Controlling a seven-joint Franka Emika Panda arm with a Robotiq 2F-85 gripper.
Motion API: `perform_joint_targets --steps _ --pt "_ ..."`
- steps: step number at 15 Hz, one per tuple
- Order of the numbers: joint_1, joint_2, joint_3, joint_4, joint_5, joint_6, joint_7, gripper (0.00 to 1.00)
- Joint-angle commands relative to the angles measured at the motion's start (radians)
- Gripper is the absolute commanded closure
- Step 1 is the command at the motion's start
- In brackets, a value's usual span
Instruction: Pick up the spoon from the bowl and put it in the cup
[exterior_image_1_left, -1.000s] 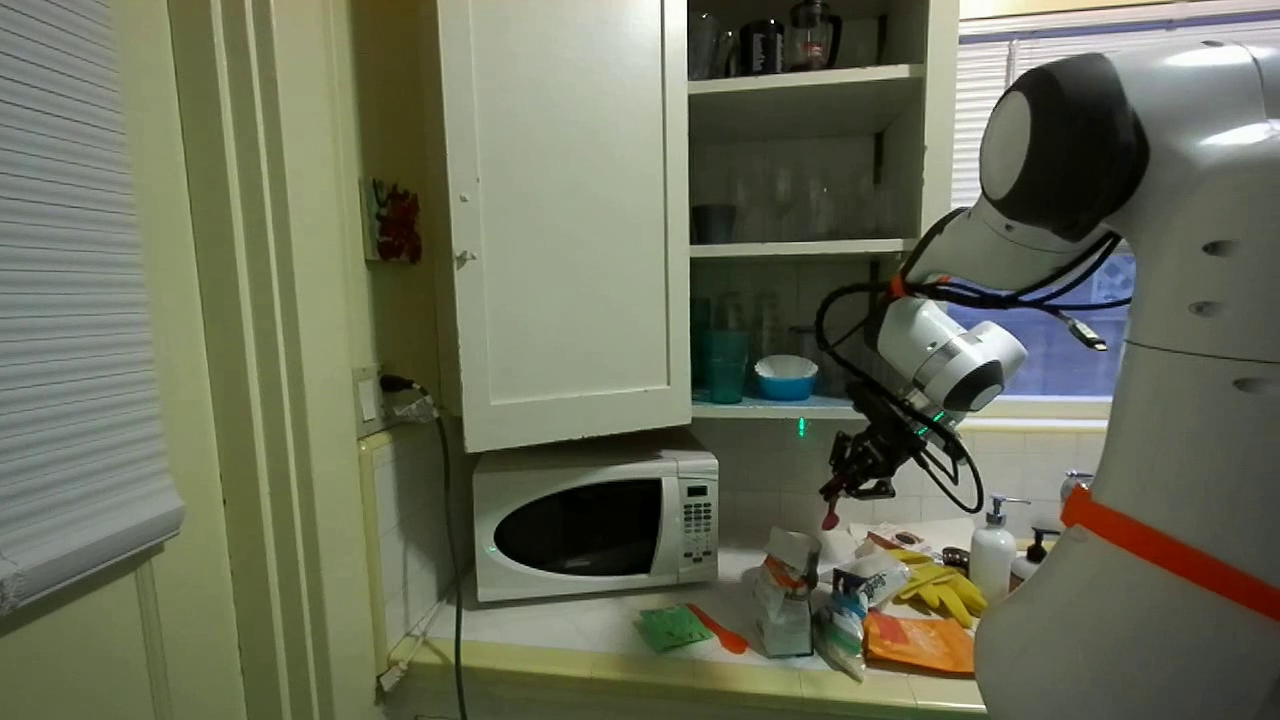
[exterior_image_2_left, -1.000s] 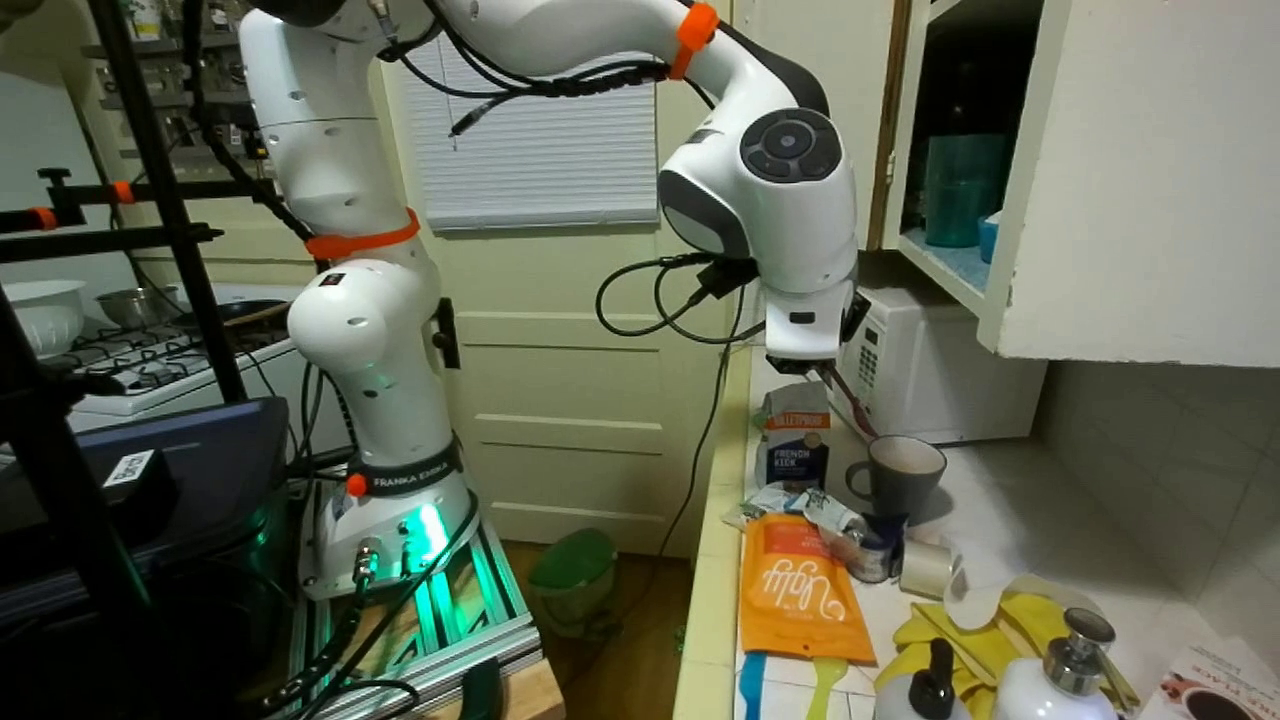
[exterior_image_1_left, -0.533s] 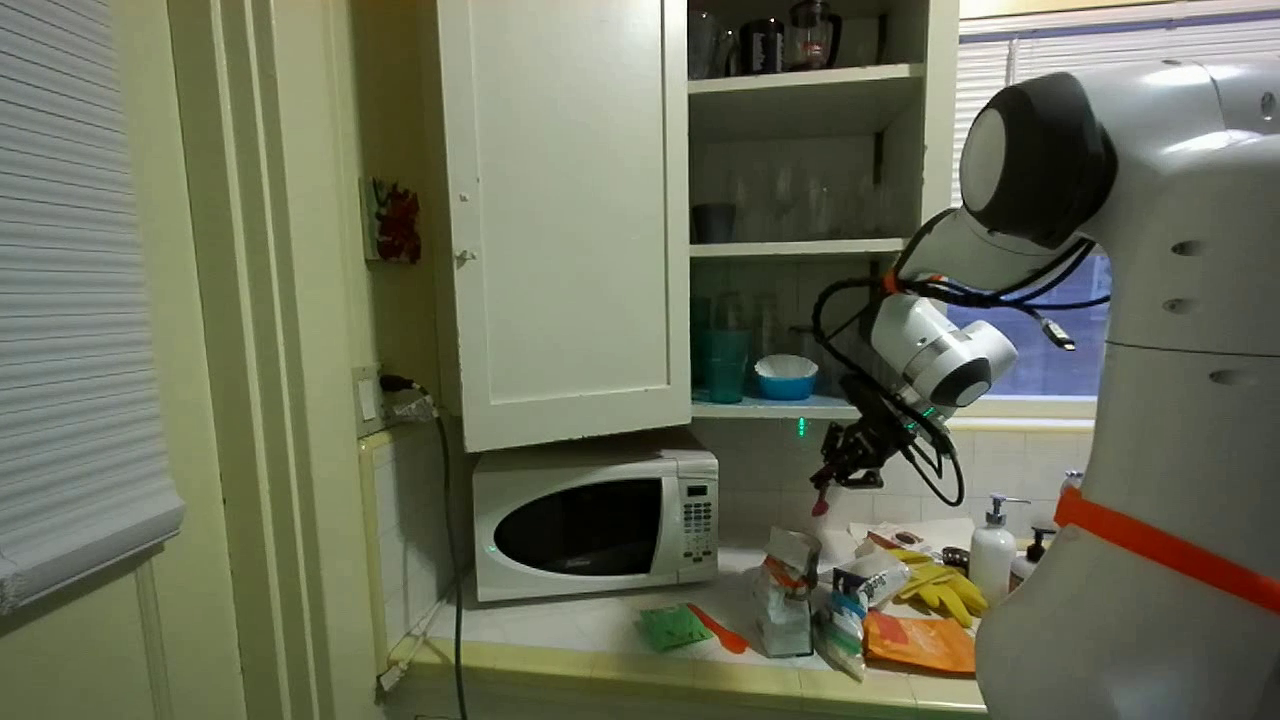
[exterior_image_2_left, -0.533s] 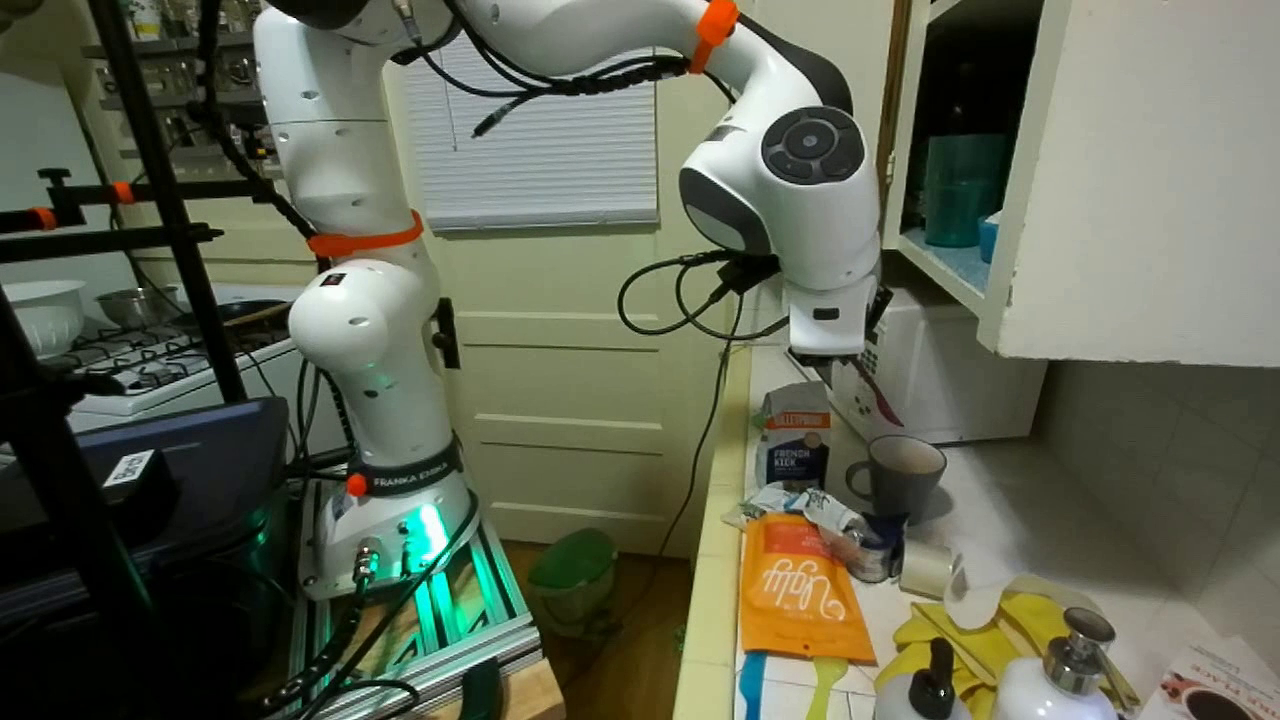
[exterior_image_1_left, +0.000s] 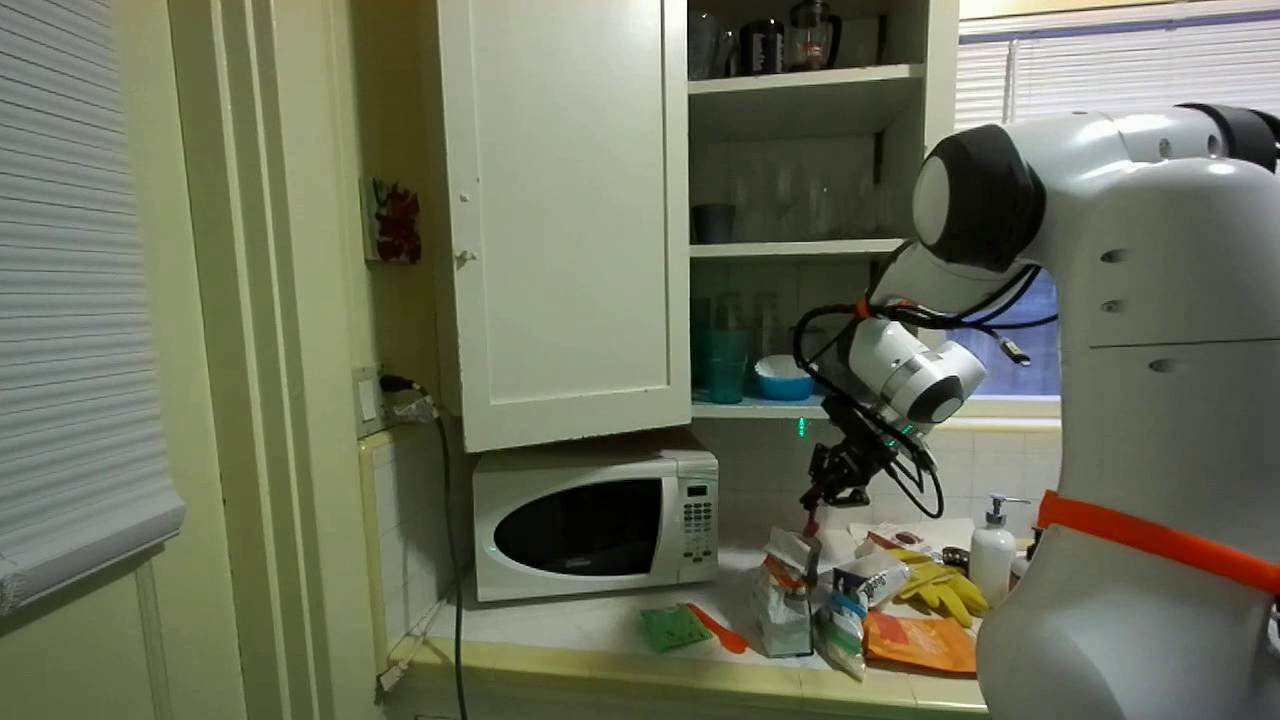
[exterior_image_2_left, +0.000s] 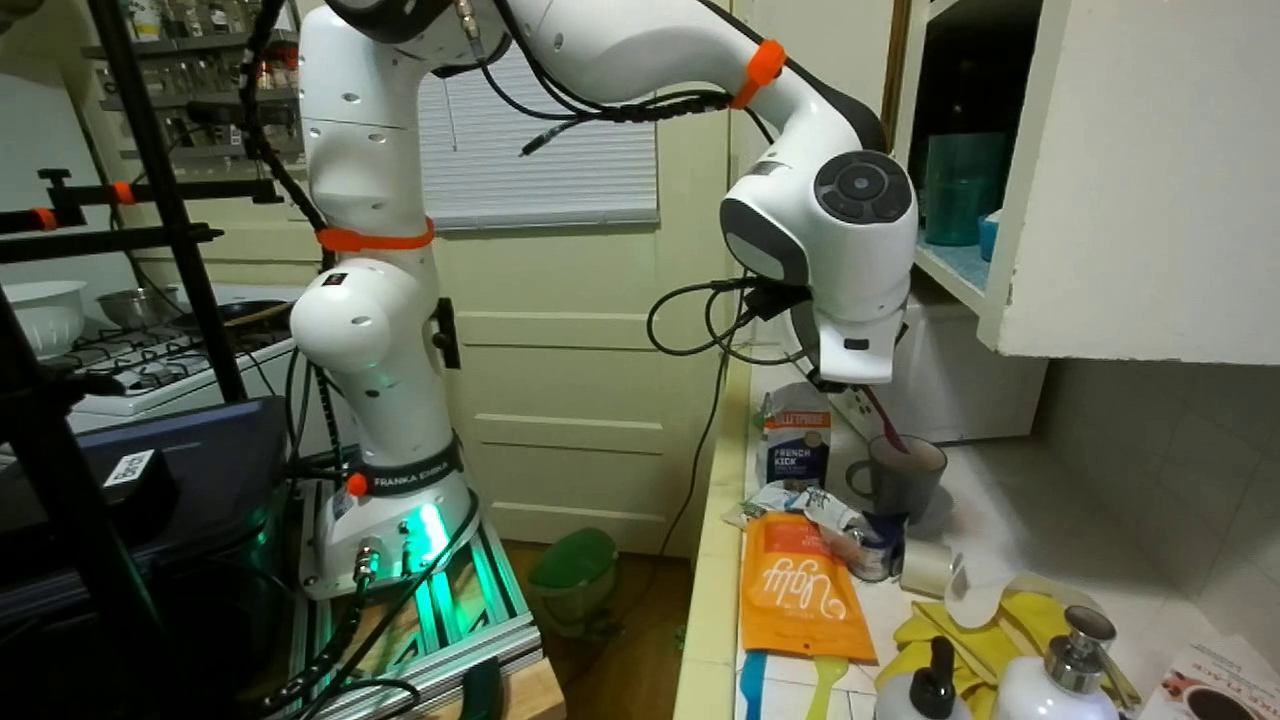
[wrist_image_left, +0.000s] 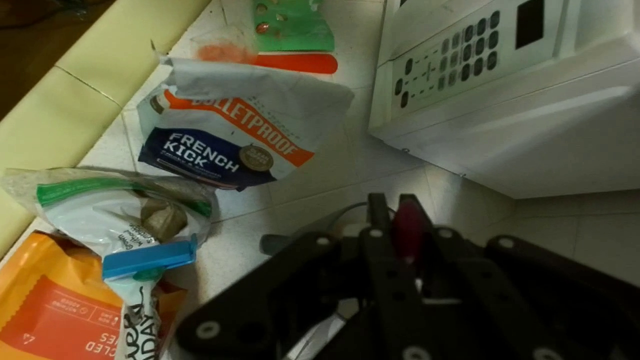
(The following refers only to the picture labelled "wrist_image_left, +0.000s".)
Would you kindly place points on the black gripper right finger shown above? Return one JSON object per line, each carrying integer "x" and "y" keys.
{"x": 533, "y": 306}

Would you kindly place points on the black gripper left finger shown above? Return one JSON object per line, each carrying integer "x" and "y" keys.
{"x": 281, "y": 306}

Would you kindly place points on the red spoon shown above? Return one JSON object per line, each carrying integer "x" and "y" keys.
{"x": 408, "y": 231}

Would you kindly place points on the blue bag clip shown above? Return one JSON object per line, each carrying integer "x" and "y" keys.
{"x": 151, "y": 258}

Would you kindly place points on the white bag with script print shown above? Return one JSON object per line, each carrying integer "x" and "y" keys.
{"x": 140, "y": 321}

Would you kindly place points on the white orange coffee bag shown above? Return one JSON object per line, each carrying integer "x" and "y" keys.
{"x": 233, "y": 121}

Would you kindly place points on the clear zip bag green seal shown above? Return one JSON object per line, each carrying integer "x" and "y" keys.
{"x": 100, "y": 210}

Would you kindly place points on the white microwave oven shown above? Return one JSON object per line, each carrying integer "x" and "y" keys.
{"x": 520, "y": 100}

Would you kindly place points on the orange snack bag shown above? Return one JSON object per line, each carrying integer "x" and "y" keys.
{"x": 53, "y": 312}

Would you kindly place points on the orange red flat utensil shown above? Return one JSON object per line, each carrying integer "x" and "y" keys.
{"x": 300, "y": 62}

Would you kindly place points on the green sponge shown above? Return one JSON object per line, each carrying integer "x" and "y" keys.
{"x": 292, "y": 27}

